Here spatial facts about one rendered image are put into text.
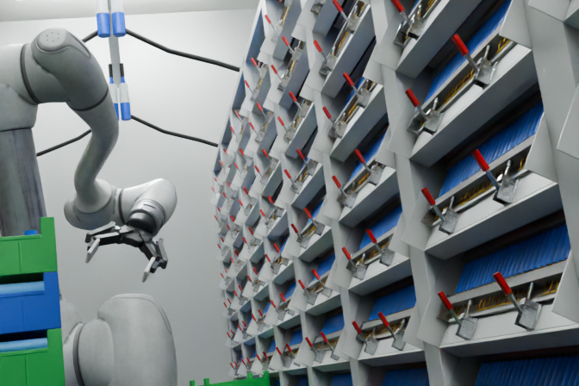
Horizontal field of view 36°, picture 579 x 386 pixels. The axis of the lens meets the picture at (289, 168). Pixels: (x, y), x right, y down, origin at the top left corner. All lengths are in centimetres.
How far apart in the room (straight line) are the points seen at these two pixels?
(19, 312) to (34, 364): 8
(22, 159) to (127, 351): 45
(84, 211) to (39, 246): 102
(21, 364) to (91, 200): 107
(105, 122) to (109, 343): 49
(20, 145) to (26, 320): 71
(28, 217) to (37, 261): 63
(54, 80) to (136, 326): 53
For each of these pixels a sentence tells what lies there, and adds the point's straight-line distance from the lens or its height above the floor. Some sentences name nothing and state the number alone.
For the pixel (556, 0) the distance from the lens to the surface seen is 121.
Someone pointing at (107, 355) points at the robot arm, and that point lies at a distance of 189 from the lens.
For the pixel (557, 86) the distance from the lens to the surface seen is 122.
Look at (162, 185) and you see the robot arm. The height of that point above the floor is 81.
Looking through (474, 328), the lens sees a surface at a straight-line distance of 163.
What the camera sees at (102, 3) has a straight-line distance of 445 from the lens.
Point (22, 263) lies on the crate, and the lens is 132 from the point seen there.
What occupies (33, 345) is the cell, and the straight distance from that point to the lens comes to 131.
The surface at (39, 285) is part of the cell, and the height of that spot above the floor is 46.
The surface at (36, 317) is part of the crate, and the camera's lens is 131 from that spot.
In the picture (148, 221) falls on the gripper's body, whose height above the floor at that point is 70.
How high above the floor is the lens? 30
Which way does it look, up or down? 13 degrees up
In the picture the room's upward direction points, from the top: 7 degrees counter-clockwise
